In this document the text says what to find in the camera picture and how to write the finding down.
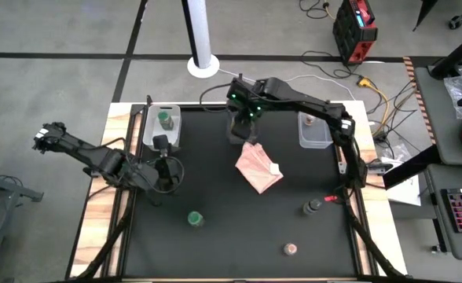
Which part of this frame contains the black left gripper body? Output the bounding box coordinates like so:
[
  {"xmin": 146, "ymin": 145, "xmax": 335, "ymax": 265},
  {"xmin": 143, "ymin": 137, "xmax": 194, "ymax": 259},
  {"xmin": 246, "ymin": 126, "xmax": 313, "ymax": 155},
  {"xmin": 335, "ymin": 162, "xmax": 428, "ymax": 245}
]
[{"xmin": 148, "ymin": 156, "xmax": 183, "ymax": 193}]

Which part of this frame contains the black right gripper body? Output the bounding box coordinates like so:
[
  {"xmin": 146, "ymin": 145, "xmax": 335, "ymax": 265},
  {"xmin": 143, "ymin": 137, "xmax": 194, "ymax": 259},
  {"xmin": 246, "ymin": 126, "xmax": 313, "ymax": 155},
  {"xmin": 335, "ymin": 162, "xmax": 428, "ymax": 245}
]
[{"xmin": 226, "ymin": 76, "xmax": 266, "ymax": 121}]

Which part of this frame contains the green lid spice jar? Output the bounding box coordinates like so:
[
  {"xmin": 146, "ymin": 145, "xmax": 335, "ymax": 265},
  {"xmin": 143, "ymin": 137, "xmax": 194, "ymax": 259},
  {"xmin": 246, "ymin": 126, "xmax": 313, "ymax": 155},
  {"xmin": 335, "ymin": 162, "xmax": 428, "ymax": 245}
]
[
  {"xmin": 156, "ymin": 111, "xmax": 175, "ymax": 131},
  {"xmin": 187, "ymin": 211, "xmax": 205, "ymax": 228}
]

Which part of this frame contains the black lid jar teal label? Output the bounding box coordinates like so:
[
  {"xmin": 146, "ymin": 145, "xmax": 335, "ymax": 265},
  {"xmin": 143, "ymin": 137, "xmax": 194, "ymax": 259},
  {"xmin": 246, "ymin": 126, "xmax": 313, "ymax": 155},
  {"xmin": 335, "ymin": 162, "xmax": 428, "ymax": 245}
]
[{"xmin": 302, "ymin": 197, "xmax": 323, "ymax": 215}]

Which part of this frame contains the smoky clear plastic bin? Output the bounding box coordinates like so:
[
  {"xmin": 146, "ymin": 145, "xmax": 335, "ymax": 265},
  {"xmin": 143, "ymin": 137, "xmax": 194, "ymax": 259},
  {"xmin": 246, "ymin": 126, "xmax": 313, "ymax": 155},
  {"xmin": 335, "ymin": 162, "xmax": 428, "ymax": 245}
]
[{"xmin": 225, "ymin": 116, "xmax": 260, "ymax": 145}]

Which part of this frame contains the white plastic bin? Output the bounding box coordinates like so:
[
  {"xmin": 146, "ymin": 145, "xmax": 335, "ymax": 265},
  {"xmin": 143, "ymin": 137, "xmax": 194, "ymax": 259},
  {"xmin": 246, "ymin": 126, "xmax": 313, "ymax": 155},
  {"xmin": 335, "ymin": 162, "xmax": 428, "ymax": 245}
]
[{"xmin": 141, "ymin": 104, "xmax": 182, "ymax": 153}]

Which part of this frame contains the pink folded cloth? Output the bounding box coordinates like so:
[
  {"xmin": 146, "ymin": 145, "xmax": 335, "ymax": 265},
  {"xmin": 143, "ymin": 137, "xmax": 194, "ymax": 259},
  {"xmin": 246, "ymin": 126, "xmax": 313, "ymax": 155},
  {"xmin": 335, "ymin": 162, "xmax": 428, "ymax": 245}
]
[{"xmin": 234, "ymin": 141, "xmax": 284, "ymax": 195}]

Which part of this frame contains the white tower fan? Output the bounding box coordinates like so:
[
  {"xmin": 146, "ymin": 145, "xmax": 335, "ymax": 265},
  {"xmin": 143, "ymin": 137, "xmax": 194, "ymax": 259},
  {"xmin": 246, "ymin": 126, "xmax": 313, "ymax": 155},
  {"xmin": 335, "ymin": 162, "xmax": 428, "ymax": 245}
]
[{"xmin": 180, "ymin": 0, "xmax": 220, "ymax": 79}]

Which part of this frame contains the red and black power box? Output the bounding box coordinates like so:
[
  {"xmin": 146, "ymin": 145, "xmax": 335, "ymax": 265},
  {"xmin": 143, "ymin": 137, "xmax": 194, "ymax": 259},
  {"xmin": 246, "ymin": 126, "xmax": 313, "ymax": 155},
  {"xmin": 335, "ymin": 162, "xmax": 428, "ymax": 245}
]
[{"xmin": 332, "ymin": 0, "xmax": 379, "ymax": 66}]

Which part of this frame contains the grey metal stand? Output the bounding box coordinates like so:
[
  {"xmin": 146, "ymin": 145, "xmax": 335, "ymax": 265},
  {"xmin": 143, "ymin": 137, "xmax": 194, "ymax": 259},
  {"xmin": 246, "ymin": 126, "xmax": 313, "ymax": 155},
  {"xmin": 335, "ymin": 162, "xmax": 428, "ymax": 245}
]
[{"xmin": 0, "ymin": 159, "xmax": 44, "ymax": 283}]

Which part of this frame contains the white paper sheet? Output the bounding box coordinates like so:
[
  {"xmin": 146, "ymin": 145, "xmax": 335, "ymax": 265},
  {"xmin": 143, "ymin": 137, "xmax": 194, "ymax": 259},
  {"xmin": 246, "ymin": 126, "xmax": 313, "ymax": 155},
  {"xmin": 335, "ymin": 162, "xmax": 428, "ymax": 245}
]
[{"xmin": 386, "ymin": 175, "xmax": 423, "ymax": 208}]

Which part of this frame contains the black desk pole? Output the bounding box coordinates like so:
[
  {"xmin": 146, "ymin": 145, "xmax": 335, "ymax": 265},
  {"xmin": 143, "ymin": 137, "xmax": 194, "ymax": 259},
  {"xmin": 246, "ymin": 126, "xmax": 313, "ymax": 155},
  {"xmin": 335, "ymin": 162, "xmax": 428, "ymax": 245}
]
[{"xmin": 429, "ymin": 25, "xmax": 462, "ymax": 79}]

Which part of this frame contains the black caster wheel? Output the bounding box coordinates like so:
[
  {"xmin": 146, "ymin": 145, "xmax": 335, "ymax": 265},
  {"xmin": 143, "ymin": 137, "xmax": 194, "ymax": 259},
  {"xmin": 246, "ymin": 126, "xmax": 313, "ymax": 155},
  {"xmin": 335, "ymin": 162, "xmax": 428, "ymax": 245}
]
[{"xmin": 447, "ymin": 13, "xmax": 462, "ymax": 31}]

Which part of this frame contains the black floor cable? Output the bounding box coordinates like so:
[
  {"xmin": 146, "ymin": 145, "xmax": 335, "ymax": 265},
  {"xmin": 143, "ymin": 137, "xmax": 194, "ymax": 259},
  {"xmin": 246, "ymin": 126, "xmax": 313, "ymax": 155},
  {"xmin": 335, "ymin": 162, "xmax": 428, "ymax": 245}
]
[{"xmin": 299, "ymin": 50, "xmax": 365, "ymax": 79}]

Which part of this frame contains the yellow extension cord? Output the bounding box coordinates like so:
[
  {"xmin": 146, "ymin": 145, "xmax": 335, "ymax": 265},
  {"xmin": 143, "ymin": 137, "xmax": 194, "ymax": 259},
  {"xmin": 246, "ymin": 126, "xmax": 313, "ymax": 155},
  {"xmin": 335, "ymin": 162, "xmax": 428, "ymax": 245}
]
[{"xmin": 357, "ymin": 77, "xmax": 391, "ymax": 134}]

